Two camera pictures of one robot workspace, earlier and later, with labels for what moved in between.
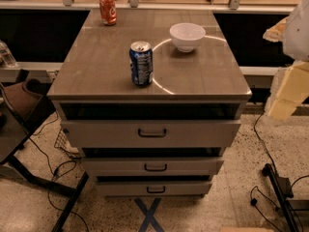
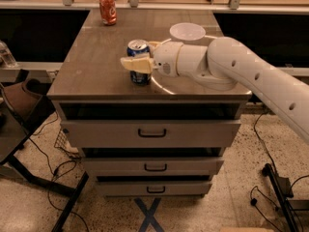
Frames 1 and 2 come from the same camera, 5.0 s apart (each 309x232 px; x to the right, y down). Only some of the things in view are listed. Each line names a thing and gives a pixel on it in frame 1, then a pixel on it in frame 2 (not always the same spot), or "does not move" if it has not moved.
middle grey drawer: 100,166 does not move
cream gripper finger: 276,32 -> 155,43
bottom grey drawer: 126,189 does not move
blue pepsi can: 141,60 does not move
